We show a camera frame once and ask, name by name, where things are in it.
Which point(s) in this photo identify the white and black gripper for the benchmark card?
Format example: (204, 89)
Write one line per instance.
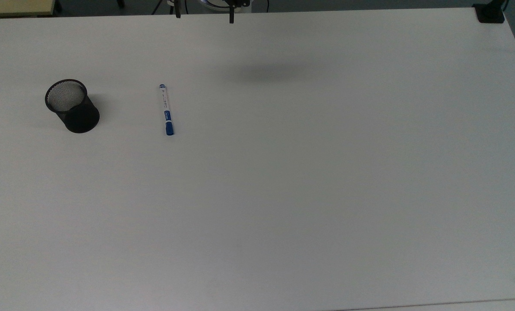
(237, 2)

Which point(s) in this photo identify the blue and white marker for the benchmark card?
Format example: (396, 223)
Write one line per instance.
(167, 115)

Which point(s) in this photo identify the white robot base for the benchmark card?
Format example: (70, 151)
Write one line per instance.
(212, 2)

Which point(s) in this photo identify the black mesh pen cup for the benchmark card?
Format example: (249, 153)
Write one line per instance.
(78, 119)

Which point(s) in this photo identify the yellow wooden table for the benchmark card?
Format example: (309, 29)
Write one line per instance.
(15, 6)

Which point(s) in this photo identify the black table clamp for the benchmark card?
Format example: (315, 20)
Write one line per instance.
(490, 14)

